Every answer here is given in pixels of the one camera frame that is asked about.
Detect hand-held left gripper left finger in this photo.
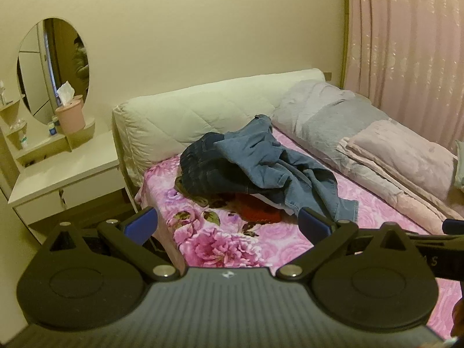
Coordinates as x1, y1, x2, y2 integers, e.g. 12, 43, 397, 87
45, 206, 178, 283

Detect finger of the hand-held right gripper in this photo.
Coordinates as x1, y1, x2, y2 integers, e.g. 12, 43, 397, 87
441, 218, 464, 236

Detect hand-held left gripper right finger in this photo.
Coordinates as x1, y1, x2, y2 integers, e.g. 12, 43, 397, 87
277, 206, 416, 283

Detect blue denim jeans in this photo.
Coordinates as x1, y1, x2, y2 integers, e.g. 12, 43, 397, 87
213, 114, 359, 222

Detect green pillow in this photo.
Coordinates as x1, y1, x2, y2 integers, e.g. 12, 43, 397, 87
453, 156, 464, 193

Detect red garment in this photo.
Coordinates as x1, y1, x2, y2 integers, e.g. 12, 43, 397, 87
232, 193, 284, 224

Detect pink floral bed blanket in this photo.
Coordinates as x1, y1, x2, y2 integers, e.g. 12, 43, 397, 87
134, 127, 464, 341

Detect dark navy garment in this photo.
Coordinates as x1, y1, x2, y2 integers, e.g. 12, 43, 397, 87
179, 132, 262, 198

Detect pink folded blanket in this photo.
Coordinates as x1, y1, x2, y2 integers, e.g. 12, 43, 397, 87
336, 119, 459, 201

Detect white dressing table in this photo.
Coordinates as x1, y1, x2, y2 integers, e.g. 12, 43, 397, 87
0, 90, 128, 234

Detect grey pink quilt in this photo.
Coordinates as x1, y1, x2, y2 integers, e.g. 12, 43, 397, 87
270, 80, 448, 233

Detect white padded headboard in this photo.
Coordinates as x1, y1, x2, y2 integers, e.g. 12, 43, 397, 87
112, 68, 327, 186

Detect pink tissue holder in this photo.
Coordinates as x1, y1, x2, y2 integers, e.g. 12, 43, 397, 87
55, 95, 87, 135

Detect white tissue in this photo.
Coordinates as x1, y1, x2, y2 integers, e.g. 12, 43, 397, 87
56, 81, 75, 106

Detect oval mirror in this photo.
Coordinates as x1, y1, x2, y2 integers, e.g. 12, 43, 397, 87
16, 17, 90, 126

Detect pink curtain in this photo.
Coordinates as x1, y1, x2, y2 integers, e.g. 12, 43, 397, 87
342, 0, 464, 167

